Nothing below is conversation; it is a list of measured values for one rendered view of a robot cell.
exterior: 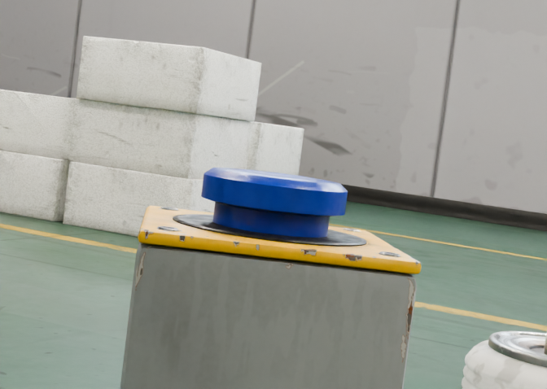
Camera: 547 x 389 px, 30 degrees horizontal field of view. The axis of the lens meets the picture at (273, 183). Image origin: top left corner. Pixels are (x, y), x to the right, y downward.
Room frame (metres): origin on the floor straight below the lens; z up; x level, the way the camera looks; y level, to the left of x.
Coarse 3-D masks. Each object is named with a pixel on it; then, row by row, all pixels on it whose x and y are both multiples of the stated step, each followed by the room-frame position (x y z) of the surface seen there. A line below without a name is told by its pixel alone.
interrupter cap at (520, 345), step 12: (492, 336) 0.50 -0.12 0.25; (504, 336) 0.51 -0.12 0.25; (516, 336) 0.51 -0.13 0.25; (528, 336) 0.52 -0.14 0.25; (540, 336) 0.52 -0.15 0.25; (492, 348) 0.49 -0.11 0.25; (504, 348) 0.48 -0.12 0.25; (516, 348) 0.48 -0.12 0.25; (528, 348) 0.49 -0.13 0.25; (540, 348) 0.50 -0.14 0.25; (528, 360) 0.46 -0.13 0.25; (540, 360) 0.46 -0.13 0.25
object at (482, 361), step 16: (480, 352) 0.49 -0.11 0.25; (496, 352) 0.48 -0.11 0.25; (464, 368) 0.50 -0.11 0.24; (480, 368) 0.48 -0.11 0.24; (496, 368) 0.47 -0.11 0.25; (512, 368) 0.46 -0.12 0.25; (528, 368) 0.46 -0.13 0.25; (544, 368) 0.46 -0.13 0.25; (464, 384) 0.49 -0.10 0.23; (480, 384) 0.47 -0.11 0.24; (496, 384) 0.46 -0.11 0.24; (512, 384) 0.46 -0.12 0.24; (528, 384) 0.45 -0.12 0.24; (544, 384) 0.45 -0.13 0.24
